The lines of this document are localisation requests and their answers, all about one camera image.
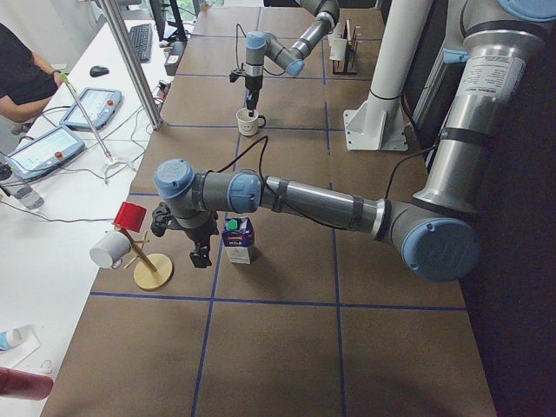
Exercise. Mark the white grey mug on stand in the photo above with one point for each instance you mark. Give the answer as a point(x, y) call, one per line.
point(110, 250)

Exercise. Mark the white smiley face mug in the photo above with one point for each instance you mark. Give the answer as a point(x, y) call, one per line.
point(249, 122)

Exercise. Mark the red cup on stand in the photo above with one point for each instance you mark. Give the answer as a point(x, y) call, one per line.
point(130, 216)

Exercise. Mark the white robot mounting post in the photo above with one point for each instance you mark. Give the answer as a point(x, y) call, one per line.
point(378, 123)

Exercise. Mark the wooden mug tree stand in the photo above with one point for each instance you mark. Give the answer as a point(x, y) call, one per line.
point(152, 271)

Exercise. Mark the aluminium frame post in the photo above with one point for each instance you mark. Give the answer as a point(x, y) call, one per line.
point(120, 32)

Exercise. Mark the far teach pendant tablet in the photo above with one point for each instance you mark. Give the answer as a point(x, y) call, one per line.
point(100, 105)

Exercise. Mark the white mug on rack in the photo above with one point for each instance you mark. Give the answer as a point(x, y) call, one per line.
point(338, 47)
point(335, 34)

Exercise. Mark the teach pendant tablet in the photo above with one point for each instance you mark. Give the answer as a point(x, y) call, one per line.
point(45, 154)
point(100, 105)

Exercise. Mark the person in black shirt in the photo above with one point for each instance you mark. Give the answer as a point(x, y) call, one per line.
point(27, 81)

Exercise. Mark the black computer keyboard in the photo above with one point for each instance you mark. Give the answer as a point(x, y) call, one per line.
point(141, 38)

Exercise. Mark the black computer mouse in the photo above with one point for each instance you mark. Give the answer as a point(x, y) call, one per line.
point(97, 70)

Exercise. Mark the blue milk carton green cap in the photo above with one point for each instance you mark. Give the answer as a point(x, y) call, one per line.
point(238, 237)

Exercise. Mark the dark red bottle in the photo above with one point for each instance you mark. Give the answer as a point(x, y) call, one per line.
point(23, 385)

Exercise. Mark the upper white mug on rack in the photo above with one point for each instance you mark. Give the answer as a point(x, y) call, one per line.
point(335, 34)

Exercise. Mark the black box on desk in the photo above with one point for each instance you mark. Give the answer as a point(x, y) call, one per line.
point(171, 64)

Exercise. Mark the black wire mug rack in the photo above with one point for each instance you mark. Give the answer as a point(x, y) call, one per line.
point(351, 33)

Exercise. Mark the white blue tube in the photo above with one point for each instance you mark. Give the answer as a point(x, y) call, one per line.
point(10, 339)

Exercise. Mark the metal reacher grabber stick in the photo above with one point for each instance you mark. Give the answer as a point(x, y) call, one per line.
point(110, 160)

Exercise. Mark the near teach pendant tablet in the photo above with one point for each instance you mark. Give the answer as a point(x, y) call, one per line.
point(45, 154)

